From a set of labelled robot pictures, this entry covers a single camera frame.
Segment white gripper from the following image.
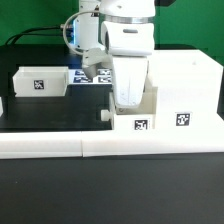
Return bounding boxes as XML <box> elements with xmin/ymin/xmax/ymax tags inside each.
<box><xmin>112</xmin><ymin>56</ymin><xmax>148</xmax><ymax>108</ymax></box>

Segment white drawer with knob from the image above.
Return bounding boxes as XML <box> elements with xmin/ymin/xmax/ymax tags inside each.
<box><xmin>101</xmin><ymin>91</ymin><xmax>157</xmax><ymax>132</ymax></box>

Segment white drawer cabinet box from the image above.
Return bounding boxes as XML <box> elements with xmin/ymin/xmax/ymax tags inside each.
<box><xmin>148</xmin><ymin>50</ymin><xmax>224</xmax><ymax>130</ymax></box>

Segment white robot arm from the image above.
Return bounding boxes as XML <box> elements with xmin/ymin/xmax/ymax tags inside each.
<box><xmin>70</xmin><ymin>0</ymin><xmax>155</xmax><ymax>108</ymax></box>

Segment white rear drawer box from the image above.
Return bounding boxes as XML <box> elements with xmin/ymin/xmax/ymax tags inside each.
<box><xmin>13</xmin><ymin>66</ymin><xmax>69</xmax><ymax>97</ymax></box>

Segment white marker tag sheet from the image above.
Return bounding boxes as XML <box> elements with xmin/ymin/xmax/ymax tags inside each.
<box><xmin>65</xmin><ymin>68</ymin><xmax>114</xmax><ymax>86</ymax></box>

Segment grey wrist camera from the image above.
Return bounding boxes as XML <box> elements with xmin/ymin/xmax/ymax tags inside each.
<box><xmin>82</xmin><ymin>48</ymin><xmax>111</xmax><ymax>79</ymax></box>

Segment white front barrier rail right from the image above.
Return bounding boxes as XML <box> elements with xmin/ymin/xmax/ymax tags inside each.
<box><xmin>82</xmin><ymin>130</ymin><xmax>224</xmax><ymax>157</ymax></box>

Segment white barrier rail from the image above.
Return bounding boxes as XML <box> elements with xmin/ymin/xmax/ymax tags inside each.
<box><xmin>82</xmin><ymin>130</ymin><xmax>224</xmax><ymax>157</ymax></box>
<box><xmin>0</xmin><ymin>132</ymin><xmax>83</xmax><ymax>159</ymax></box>

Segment white front barrier rail left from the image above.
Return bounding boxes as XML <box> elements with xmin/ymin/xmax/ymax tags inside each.
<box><xmin>0</xmin><ymin>132</ymin><xmax>83</xmax><ymax>159</ymax></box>

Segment black cables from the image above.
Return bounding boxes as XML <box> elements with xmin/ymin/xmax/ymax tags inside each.
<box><xmin>4</xmin><ymin>23</ymin><xmax>75</xmax><ymax>47</ymax></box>

